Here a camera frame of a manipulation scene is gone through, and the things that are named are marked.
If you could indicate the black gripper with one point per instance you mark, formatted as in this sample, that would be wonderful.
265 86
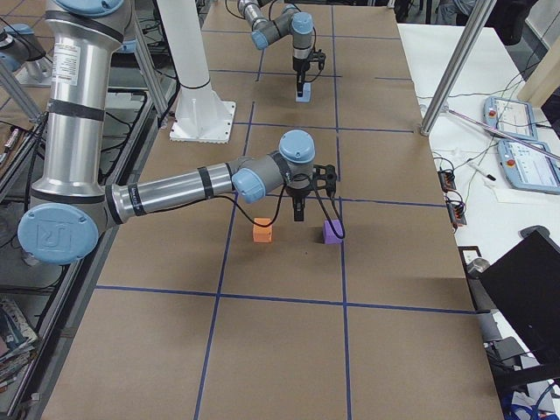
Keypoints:
299 70
298 191

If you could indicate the light blue foam block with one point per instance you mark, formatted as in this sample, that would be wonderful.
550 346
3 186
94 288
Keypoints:
305 95

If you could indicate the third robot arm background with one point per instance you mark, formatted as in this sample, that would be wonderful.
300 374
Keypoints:
22 54

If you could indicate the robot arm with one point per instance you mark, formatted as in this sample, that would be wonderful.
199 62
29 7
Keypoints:
293 22
71 205

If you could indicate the purple foam block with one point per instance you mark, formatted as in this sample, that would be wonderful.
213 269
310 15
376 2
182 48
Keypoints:
332 232

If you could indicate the orange foam block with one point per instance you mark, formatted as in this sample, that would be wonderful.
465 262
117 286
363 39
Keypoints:
262 230

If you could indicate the black power strip left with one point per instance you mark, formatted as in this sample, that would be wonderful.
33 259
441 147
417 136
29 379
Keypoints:
447 180

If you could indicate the black power strip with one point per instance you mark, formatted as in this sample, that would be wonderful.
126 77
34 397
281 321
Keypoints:
457 212
447 180

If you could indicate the black power strip right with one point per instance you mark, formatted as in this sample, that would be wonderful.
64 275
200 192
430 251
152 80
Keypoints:
457 212

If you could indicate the black marker pen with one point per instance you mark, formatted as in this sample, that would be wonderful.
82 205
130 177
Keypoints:
481 171

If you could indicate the upper teach pendant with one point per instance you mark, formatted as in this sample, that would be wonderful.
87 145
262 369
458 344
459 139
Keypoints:
515 118

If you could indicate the teach pendant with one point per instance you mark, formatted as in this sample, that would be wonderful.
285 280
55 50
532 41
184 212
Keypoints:
515 118
528 169

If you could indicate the lower teach pendant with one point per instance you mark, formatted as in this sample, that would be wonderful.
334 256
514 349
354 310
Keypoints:
528 169

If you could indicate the black monitor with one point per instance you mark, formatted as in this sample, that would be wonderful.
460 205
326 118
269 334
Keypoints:
524 286

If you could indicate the stack of magazines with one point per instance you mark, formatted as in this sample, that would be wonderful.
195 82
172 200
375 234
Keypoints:
18 340

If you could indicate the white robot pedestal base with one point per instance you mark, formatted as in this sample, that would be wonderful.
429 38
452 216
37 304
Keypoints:
201 115

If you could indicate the aluminium frame post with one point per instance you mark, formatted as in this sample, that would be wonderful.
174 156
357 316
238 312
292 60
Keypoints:
473 27

